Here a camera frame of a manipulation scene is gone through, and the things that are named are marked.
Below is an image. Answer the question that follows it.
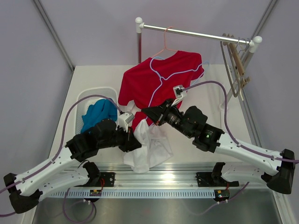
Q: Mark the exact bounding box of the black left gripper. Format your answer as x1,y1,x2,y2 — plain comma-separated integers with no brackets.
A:
98,125,142,153

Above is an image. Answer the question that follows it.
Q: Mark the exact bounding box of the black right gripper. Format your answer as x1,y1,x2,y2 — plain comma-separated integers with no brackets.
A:
142,98,193,138

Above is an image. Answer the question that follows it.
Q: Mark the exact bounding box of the white t shirt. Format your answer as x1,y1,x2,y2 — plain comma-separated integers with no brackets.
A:
123,119,173,173

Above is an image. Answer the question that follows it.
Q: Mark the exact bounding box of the red t shirt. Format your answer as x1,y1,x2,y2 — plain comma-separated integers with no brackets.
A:
117,50,205,131

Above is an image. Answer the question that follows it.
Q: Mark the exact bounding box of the blue t shirt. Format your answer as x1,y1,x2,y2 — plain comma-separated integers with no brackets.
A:
80,99,118,133

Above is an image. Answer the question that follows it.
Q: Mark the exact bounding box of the light blue hanger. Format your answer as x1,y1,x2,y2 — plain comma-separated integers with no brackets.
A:
148,56,210,107

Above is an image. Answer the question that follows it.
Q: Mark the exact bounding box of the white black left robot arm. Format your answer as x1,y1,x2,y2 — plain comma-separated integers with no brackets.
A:
4,119,142,214

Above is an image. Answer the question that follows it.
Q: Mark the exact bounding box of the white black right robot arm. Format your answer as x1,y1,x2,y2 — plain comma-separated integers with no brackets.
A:
142,99,295,195

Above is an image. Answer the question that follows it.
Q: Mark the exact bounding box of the pink hanger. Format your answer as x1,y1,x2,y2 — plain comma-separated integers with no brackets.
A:
151,26,178,60

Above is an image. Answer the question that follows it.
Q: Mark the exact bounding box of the wooden hanger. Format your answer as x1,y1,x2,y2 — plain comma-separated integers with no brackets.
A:
220,38,249,97

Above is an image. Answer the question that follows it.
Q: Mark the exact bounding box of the white perforated plastic basket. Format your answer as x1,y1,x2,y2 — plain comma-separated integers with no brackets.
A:
75,86,119,136

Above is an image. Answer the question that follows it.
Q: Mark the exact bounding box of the silver white clothes rack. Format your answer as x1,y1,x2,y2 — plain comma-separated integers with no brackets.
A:
126,16,263,114

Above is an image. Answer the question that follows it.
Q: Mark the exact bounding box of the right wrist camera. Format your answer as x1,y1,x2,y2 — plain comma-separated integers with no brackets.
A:
171,85,187,106

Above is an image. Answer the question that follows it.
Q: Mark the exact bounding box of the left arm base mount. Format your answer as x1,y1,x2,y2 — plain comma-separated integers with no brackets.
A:
78,160,116,196

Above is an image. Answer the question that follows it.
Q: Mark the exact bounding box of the aluminium frame rail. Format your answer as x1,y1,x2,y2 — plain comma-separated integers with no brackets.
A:
35,162,285,187

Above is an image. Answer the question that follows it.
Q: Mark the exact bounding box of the white slotted cable duct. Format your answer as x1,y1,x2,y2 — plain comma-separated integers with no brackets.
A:
50,188,215,199

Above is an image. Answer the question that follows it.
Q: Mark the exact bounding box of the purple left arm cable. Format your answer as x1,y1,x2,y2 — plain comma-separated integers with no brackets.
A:
0,95,123,224

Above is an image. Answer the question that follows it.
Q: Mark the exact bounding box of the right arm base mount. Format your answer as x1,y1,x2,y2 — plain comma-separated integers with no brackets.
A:
195,162,240,202

